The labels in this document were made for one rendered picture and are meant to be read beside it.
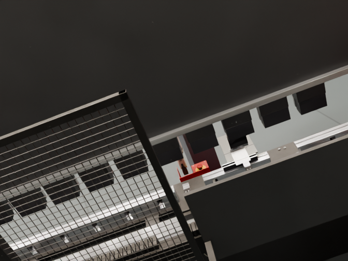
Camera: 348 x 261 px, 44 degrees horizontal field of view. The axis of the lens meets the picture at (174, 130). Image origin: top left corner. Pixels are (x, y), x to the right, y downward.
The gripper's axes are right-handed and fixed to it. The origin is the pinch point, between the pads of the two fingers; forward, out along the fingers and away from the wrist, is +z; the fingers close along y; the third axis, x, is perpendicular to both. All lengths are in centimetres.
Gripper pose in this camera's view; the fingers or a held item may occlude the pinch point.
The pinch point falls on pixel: (185, 171)
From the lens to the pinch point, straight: 281.4
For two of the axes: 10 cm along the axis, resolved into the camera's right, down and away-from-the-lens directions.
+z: 3.3, 8.2, 4.6
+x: -9.3, 3.6, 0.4
